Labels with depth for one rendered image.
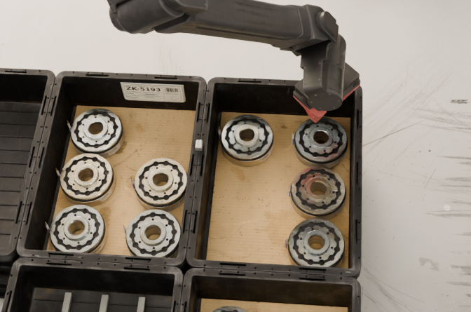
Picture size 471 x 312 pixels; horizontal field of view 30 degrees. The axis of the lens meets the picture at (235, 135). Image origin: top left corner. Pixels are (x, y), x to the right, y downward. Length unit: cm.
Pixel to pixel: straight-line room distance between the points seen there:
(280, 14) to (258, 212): 47
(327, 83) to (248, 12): 22
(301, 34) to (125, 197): 53
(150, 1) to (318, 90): 41
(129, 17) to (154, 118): 69
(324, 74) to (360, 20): 68
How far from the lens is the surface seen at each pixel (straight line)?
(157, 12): 110
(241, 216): 167
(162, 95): 176
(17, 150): 181
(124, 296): 163
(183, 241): 154
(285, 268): 151
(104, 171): 171
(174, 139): 176
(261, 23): 130
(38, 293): 166
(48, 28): 215
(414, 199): 185
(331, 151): 170
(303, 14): 139
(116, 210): 170
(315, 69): 143
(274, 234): 165
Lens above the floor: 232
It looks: 58 degrees down
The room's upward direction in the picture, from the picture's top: 5 degrees counter-clockwise
